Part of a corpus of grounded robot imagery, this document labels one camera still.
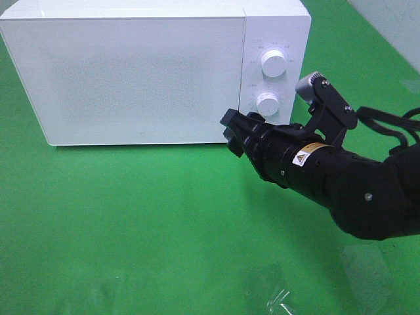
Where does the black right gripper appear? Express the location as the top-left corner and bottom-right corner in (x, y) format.
(220, 108), (348, 188)

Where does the white microwave knob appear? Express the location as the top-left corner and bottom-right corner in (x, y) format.
(256, 92), (280, 116)
(261, 49), (287, 77)

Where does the white microwave door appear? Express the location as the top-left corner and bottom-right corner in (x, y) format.
(1, 18), (244, 146)

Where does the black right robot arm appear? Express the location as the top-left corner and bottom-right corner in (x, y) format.
(220, 109), (419, 240)

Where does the white microwave oven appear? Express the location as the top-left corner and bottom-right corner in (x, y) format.
(1, 1), (311, 125)

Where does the clear tape strip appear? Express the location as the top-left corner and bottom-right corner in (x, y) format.
(265, 279), (294, 315)

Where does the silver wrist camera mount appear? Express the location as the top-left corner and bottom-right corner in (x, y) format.
(295, 72), (358, 134)

